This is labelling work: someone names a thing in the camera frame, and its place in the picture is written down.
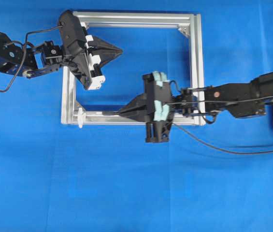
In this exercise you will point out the silver aluminium extrusion frame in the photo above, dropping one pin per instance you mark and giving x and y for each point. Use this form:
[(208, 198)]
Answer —
[(187, 24)]

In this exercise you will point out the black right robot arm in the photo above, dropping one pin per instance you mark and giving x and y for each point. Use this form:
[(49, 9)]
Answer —
[(241, 100)]

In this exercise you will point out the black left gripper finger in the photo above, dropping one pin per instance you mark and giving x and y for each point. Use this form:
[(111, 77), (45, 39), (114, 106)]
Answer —
[(98, 43), (107, 55)]

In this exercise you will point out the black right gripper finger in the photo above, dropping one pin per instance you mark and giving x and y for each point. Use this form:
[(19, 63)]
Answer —
[(138, 106), (139, 116)]

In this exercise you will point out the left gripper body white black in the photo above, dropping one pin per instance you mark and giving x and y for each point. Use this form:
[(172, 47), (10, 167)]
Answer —
[(75, 51)]

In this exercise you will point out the white zip tie loop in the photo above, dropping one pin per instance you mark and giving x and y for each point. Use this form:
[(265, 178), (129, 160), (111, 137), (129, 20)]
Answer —
[(81, 117)]

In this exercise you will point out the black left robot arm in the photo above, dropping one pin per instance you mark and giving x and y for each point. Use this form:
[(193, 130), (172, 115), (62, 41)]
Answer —
[(30, 61)]

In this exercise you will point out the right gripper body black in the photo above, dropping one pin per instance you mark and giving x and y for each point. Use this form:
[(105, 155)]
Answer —
[(159, 95)]

